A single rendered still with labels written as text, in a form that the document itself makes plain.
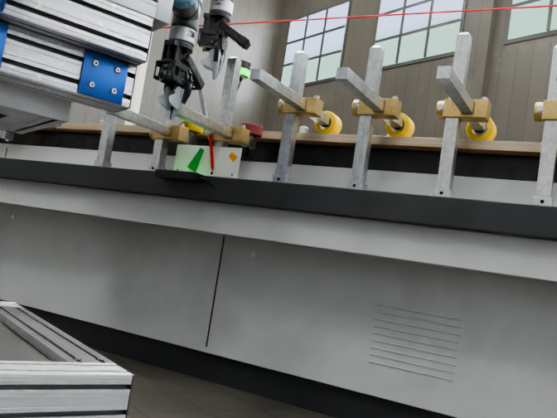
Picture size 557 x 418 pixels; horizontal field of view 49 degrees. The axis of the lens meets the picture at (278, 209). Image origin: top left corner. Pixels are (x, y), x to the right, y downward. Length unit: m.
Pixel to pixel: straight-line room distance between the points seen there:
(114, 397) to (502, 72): 6.79
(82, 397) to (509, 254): 1.08
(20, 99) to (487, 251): 1.16
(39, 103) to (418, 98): 7.16
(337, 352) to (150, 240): 0.87
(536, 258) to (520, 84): 5.79
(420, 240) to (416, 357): 0.39
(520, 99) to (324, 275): 5.51
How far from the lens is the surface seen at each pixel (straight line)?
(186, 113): 1.80
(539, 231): 1.62
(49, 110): 1.32
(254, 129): 2.08
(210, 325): 2.23
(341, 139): 2.00
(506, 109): 7.37
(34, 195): 2.59
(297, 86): 1.93
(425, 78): 8.25
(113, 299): 2.51
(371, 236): 1.75
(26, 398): 1.11
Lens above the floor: 0.48
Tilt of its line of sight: 4 degrees up
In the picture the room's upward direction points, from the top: 9 degrees clockwise
